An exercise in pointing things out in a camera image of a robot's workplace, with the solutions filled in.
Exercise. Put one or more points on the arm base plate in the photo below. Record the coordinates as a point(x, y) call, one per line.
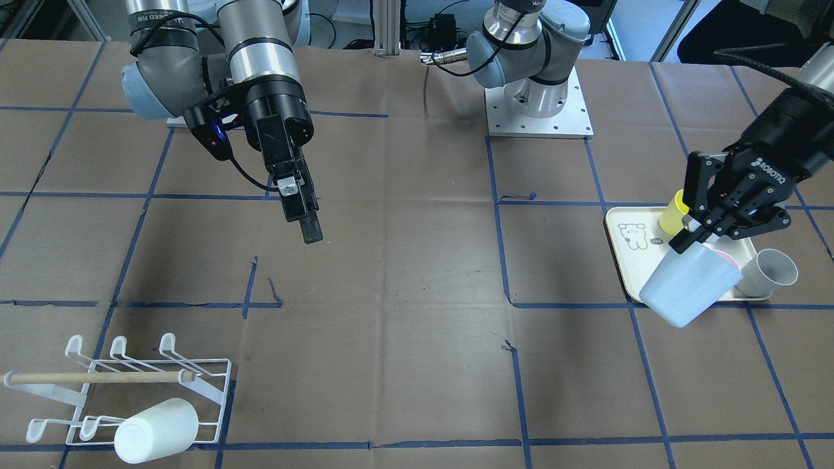
point(528, 109)

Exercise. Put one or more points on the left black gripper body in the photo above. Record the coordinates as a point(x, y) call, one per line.
point(780, 148)

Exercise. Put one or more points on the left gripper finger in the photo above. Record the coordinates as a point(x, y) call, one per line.
point(692, 232)

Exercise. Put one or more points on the aluminium frame post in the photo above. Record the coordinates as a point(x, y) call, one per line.
point(387, 22)

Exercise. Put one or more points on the grey cup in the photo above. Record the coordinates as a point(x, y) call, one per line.
point(768, 271)

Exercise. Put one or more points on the pink cup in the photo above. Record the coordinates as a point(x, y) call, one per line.
point(724, 255)

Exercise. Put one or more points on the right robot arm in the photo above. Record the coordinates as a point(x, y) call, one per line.
point(222, 65)

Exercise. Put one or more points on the white ikea cup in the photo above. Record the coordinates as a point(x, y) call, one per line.
point(162, 430)

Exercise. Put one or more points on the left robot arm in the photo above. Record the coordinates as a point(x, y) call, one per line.
point(814, 80)

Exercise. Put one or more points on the yellow cup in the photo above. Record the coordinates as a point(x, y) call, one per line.
point(671, 219)

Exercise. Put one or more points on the light blue cup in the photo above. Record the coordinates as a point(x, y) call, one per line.
point(684, 285)

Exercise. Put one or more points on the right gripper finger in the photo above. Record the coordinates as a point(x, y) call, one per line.
point(299, 204)

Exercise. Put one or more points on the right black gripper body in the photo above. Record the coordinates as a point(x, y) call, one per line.
point(279, 107)

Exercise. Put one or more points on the white wire cup rack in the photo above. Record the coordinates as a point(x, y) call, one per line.
point(105, 391)

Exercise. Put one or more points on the cream plastic tray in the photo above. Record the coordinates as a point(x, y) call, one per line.
point(639, 245)

